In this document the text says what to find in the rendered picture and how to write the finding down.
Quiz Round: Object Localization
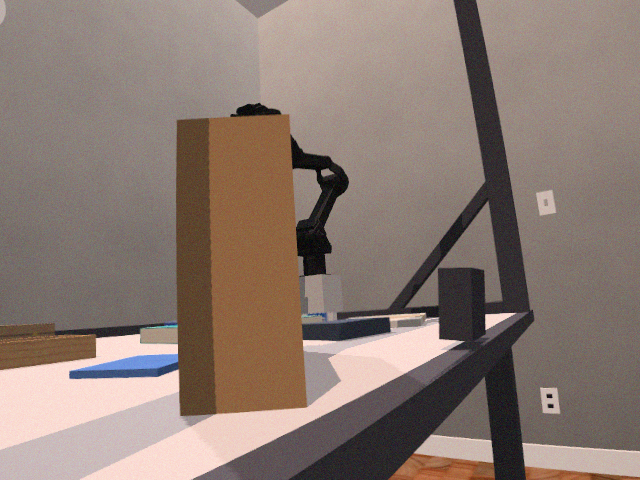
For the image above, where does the wooden ball-in-hole puzzle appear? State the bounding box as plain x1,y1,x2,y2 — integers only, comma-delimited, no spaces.
0,335,96,370

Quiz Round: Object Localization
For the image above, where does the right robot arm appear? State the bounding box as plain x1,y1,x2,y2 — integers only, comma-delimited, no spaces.
236,103,349,276

